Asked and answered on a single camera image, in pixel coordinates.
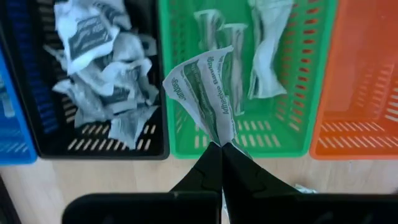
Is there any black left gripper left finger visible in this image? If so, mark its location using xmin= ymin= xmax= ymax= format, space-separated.
xmin=169 ymin=142 xmax=223 ymax=194

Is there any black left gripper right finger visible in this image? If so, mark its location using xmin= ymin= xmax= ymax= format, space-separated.
xmin=222 ymin=142 xmax=301 ymax=196

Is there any green plastic basket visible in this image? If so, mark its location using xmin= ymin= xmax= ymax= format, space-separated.
xmin=157 ymin=0 xmax=338 ymax=159

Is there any black plastic basket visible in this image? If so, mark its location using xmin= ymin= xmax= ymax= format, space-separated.
xmin=0 ymin=0 xmax=170 ymax=160

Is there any orange plastic basket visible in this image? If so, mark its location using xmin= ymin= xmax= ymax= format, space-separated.
xmin=309 ymin=0 xmax=398 ymax=161

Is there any blue plastic basket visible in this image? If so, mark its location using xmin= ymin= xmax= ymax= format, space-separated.
xmin=0 ymin=0 xmax=38 ymax=166

